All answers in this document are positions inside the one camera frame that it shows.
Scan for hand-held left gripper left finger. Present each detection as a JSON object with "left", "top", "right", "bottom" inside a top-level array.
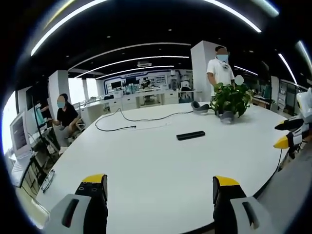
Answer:
[{"left": 42, "top": 174, "right": 109, "bottom": 234}]

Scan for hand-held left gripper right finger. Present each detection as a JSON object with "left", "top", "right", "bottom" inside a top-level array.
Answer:
[{"left": 212, "top": 175, "right": 278, "bottom": 234}]

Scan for black remote control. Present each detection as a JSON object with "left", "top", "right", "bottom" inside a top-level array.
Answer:
[{"left": 176, "top": 130, "right": 206, "bottom": 141}]

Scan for black eyeglasses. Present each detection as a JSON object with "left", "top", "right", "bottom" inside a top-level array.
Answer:
[{"left": 40, "top": 170, "right": 56, "bottom": 194}]

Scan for green potted plant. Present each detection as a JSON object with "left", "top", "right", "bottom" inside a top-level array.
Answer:
[{"left": 210, "top": 82, "right": 256, "bottom": 124}]

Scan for white keyboard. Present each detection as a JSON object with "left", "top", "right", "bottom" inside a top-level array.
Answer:
[{"left": 11, "top": 159, "right": 31, "bottom": 187}]

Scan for grey headset device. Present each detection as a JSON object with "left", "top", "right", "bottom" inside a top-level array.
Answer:
[{"left": 191, "top": 101, "right": 211, "bottom": 116}]

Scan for white computer monitor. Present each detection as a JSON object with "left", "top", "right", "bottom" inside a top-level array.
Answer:
[{"left": 9, "top": 110, "right": 34, "bottom": 159}]

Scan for white counter desk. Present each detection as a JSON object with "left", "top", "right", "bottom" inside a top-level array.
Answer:
[{"left": 80, "top": 89, "right": 195, "bottom": 117}]

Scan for black cable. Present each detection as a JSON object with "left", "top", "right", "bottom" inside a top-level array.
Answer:
[{"left": 95, "top": 107, "right": 195, "bottom": 132}]

